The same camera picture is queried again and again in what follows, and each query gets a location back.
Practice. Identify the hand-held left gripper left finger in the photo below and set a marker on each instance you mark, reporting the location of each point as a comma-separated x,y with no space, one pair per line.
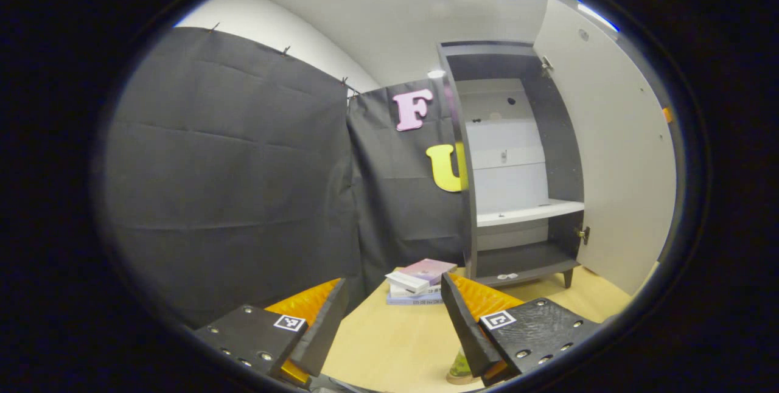
322,329

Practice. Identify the grey cabinet door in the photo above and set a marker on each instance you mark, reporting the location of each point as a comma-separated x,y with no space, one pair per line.
621,168

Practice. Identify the pale blue book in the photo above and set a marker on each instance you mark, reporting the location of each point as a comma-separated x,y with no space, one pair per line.
414,301

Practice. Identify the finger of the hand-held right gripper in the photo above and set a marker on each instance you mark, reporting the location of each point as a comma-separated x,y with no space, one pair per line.
667,114

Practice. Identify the white book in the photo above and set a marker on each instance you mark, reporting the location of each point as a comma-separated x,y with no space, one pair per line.
433,291

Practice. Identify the pink book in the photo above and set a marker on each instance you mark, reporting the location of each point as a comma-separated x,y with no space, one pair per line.
429,270

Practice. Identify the clear green bottle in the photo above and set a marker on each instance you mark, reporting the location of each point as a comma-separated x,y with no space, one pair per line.
461,365

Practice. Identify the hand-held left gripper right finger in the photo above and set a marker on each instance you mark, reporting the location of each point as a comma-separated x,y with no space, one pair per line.
465,326

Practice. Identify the dark grey cabinet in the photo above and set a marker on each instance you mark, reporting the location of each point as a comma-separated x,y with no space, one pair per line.
554,137

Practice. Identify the white cabinet shelf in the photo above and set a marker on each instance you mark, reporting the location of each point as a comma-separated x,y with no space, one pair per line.
523,213

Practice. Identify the black backdrop cloth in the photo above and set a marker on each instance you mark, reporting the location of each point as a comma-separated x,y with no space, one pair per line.
231,168

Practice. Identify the metal door hinge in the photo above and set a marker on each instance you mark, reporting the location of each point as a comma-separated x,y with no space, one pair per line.
546,66
582,235

